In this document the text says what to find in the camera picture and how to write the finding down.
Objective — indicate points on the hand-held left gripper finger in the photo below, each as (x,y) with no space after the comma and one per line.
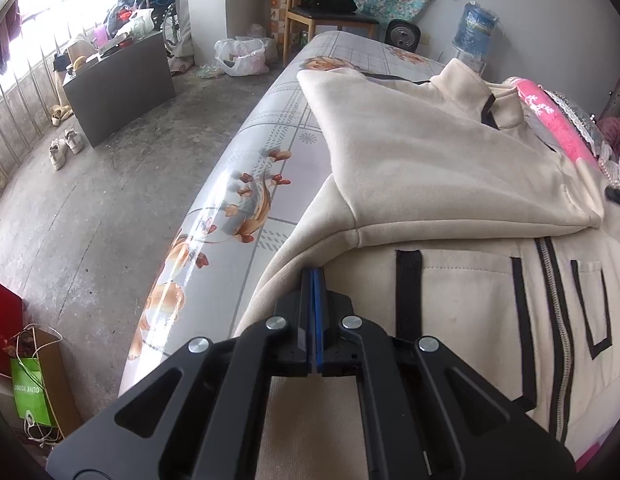
(310,310)
(319,320)

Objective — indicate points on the cream zip hoodie black trim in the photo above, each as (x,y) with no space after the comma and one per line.
(415,160)

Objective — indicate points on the pile of clothes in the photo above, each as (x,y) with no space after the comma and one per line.
(127,7)

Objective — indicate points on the bed with floral mat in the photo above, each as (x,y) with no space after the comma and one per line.
(290,125)

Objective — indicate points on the white plastic bag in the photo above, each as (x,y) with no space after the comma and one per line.
(239,57)

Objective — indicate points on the green paper bag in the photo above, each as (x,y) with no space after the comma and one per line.
(32,390)

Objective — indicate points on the black round fan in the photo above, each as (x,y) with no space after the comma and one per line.
(402,36)

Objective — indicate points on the white shoe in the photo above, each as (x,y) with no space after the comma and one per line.
(58,155)
(74,141)

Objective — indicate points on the dark grey cabinet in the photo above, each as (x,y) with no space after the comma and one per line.
(119,90)

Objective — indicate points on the wooden chair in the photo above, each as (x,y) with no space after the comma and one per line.
(335,20)

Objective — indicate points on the black bag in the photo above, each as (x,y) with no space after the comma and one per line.
(330,4)

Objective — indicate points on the red box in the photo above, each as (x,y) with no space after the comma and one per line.
(2,325)

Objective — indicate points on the beige slippers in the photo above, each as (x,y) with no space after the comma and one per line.
(60,114)

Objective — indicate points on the blue water jug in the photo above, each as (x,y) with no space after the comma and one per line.
(475,30)

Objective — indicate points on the metal window railing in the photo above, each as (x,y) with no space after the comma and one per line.
(19,105)

